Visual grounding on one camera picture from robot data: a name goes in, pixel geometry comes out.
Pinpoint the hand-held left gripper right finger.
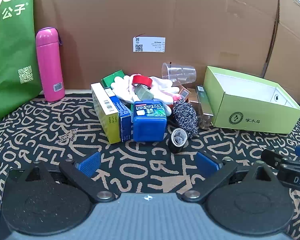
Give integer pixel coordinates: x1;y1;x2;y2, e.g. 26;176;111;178
181;152;278;203

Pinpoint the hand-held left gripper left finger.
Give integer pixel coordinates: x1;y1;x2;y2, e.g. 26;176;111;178
25;152;115;203

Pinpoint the black tape roll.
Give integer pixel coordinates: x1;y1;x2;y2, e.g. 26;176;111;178
170;128;188;154

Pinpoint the steel wool scourer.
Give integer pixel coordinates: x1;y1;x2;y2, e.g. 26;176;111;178
172;98;199;139

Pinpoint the yellow and white box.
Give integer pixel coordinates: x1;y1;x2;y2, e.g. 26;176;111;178
90;82;122;145

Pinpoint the green shoebox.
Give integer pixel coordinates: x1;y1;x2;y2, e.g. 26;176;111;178
203;66;300;134

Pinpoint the blue box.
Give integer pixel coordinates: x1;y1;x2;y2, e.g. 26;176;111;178
103;87;132;142

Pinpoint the silver and green box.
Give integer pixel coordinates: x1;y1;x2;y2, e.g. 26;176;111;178
195;85;214;130

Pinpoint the blue square container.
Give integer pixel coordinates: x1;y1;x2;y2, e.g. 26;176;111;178
133;100;168;142

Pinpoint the white glove with pink cuff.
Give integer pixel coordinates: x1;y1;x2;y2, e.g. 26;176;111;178
111;75;141;103
148;76;181;113

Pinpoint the grey rectangular block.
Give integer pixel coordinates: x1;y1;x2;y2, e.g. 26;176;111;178
134;83;155;102

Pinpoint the red tape roll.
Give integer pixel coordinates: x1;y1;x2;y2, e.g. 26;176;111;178
131;74;153;88

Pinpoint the plain brown box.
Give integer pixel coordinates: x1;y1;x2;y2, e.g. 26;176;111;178
187;88;201;111

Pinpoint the small labelled brown box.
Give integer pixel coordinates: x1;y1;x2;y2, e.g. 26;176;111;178
177;85;191;101

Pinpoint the small green box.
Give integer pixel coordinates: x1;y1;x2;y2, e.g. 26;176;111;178
100;70;126;88

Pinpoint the clear plastic cup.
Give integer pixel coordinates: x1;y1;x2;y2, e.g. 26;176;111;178
161;62;197;84

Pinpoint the pink thermos bottle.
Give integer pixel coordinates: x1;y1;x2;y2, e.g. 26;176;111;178
35;27;66;103

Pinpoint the white shipping label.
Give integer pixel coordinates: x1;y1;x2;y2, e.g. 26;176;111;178
133;36;166;53

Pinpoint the green tote bag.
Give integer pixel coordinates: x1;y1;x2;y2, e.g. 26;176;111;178
0;0;43;127

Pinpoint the large cardboard box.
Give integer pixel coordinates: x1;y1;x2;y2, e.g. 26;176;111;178
33;0;300;105

